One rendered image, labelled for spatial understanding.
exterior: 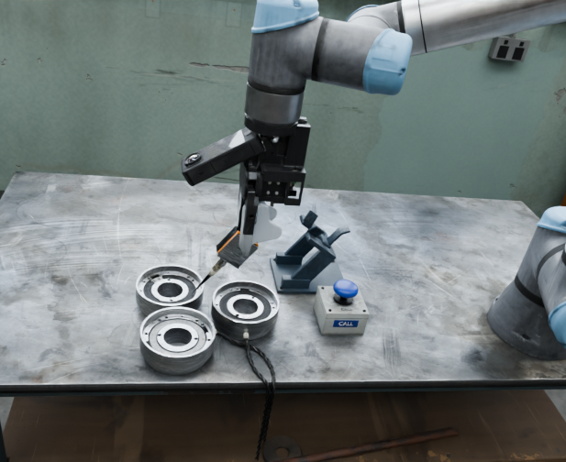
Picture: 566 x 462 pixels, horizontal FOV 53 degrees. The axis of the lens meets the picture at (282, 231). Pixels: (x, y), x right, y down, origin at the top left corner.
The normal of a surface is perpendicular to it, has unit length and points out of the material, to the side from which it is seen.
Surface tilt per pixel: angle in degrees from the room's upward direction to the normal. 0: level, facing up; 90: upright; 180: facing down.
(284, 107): 89
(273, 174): 90
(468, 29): 110
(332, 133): 90
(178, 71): 90
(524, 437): 0
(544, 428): 0
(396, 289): 0
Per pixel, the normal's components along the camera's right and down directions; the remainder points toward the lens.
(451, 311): 0.15, -0.84
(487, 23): -0.10, 0.76
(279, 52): -0.20, 0.49
